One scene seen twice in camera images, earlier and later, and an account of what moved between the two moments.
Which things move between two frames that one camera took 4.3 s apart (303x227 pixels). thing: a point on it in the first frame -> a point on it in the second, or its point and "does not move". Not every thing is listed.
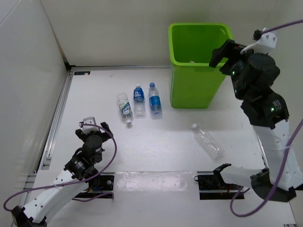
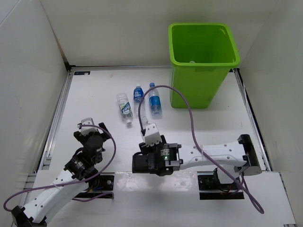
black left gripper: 105,135 does not move
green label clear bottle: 125,108 does not move
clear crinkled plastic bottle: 213,147 -> 145,121
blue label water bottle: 155,101 does not move
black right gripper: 229,50 -> 146,149
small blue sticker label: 84,73 does not move
